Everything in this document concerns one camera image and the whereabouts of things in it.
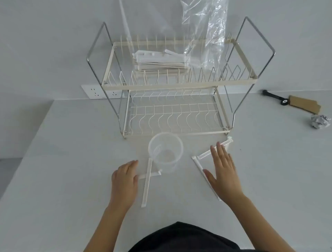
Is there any person's left hand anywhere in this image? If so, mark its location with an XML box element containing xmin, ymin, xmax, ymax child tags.
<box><xmin>110</xmin><ymin>160</ymin><xmax>139</xmax><ymax>211</ymax></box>

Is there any person's right hand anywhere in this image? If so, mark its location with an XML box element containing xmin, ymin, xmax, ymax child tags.
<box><xmin>203</xmin><ymin>142</ymin><xmax>246</xmax><ymax>205</ymax></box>

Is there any clear plastic cup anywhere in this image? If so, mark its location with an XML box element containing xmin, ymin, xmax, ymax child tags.
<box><xmin>148</xmin><ymin>132</ymin><xmax>184</xmax><ymax>175</ymax></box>

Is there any cream wire dish rack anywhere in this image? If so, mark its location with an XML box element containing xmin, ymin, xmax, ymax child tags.
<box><xmin>86</xmin><ymin>16</ymin><xmax>276</xmax><ymax>140</ymax></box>

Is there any bundle of white plastic strips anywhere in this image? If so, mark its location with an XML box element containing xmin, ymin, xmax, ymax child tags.
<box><xmin>132</xmin><ymin>48</ymin><xmax>202</xmax><ymax>76</ymax></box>

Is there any large clear plastic bag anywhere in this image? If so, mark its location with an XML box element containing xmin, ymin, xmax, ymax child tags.
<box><xmin>118</xmin><ymin>0</ymin><xmax>205</xmax><ymax>77</ymax></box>

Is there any person's right forearm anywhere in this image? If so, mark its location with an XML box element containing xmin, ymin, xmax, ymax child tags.
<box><xmin>225</xmin><ymin>194</ymin><xmax>296</xmax><ymax>252</ymax></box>

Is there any person's left forearm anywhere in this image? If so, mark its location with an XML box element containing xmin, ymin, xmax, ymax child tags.
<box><xmin>83</xmin><ymin>202</ymin><xmax>134</xmax><ymax>252</ymax></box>

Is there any person's black clothing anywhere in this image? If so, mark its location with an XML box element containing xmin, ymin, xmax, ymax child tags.
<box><xmin>128</xmin><ymin>221</ymin><xmax>260</xmax><ymax>252</ymax></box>

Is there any brown cardboard piece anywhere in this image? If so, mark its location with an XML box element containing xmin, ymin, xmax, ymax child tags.
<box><xmin>288</xmin><ymin>95</ymin><xmax>322</xmax><ymax>115</ymax></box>

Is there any white wall socket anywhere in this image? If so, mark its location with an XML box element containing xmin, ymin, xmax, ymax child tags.
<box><xmin>81</xmin><ymin>83</ymin><xmax>125</xmax><ymax>100</ymax></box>

